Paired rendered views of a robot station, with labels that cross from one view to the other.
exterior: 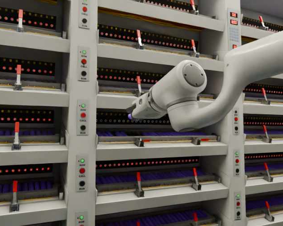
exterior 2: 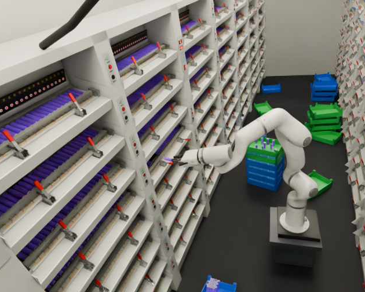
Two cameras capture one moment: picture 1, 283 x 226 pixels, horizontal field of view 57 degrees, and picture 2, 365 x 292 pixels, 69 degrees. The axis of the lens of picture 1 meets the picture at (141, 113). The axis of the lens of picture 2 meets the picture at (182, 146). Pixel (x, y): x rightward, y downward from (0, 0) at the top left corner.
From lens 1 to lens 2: 1.12 m
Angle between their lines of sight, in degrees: 50
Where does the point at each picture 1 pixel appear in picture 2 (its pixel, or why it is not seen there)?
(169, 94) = (219, 163)
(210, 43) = not seen: hidden behind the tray
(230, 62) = (243, 142)
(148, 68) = not seen: hidden behind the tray
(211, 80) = not seen: hidden behind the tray
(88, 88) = (141, 157)
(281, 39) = (261, 130)
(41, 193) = (134, 225)
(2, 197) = (123, 243)
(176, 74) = (226, 157)
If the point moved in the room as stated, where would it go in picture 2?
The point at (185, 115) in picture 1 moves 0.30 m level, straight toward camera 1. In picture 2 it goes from (227, 168) to (275, 200)
